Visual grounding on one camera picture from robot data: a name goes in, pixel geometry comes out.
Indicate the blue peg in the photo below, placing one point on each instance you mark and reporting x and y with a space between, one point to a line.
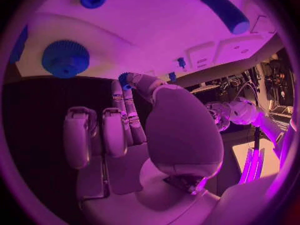
181 61
172 76

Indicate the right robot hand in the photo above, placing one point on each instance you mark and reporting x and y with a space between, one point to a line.
182 131

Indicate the large blue gear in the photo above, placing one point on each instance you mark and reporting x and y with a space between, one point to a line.
65 60

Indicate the long blue cylinder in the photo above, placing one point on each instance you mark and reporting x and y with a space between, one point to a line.
225 9

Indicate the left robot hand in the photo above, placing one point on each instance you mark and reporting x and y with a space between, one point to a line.
219 116

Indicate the white task board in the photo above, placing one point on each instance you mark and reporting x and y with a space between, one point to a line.
150 31

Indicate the small blue gear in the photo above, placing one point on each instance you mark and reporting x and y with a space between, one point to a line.
123 78

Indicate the blue block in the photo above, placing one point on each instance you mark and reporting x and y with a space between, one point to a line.
19 45

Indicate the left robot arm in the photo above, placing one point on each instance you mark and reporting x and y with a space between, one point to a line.
243 112

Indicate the cluttered workshop rack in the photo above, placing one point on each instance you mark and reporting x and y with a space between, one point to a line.
276 82

